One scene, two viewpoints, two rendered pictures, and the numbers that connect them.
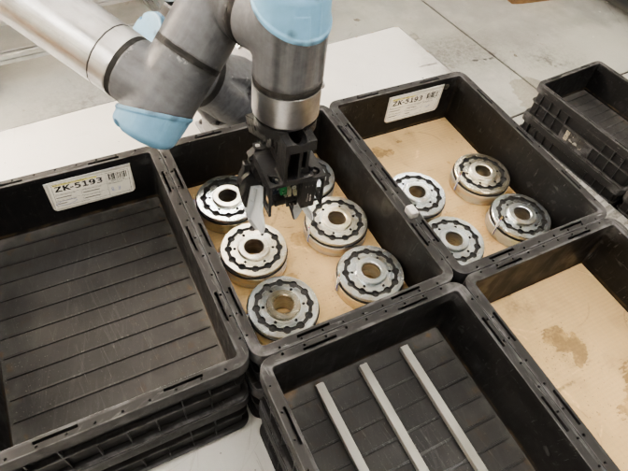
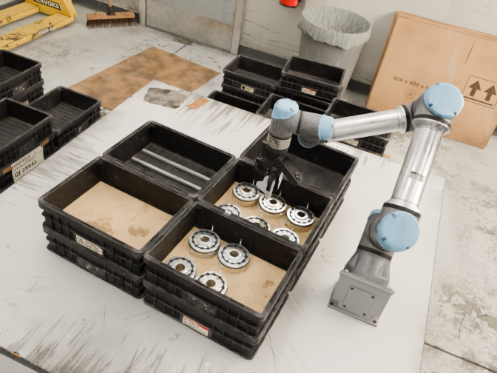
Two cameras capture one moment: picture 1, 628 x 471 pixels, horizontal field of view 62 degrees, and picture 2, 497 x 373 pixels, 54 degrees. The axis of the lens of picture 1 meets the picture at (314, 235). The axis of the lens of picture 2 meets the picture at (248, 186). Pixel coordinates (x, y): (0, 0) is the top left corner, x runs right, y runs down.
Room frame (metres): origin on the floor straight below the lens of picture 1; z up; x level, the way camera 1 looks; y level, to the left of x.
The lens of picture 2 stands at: (1.49, -0.79, 2.01)
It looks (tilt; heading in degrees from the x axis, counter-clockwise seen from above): 39 degrees down; 144
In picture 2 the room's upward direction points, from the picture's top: 11 degrees clockwise
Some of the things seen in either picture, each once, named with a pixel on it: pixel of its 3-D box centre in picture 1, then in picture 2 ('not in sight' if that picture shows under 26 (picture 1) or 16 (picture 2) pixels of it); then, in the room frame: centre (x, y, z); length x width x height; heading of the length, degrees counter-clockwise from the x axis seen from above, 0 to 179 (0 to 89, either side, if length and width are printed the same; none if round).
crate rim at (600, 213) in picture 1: (458, 160); (225, 255); (0.67, -0.22, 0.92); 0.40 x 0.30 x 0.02; 33
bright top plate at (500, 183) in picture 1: (481, 173); (210, 284); (0.71, -0.28, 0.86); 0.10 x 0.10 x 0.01
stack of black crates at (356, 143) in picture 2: not in sight; (350, 148); (-0.22, 1.19, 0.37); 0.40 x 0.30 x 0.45; 38
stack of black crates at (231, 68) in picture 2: not in sight; (253, 91); (-1.10, 1.01, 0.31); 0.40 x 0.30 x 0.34; 38
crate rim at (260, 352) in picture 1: (296, 210); (267, 201); (0.51, 0.03, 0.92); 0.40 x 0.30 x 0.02; 33
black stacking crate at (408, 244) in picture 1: (294, 232); (265, 212); (0.51, 0.03, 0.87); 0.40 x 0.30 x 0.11; 33
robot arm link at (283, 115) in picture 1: (289, 96); (278, 139); (0.47, 0.05, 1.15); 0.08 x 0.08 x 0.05
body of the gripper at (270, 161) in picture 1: (285, 155); (272, 158); (0.46, 0.05, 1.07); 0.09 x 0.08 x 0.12; 29
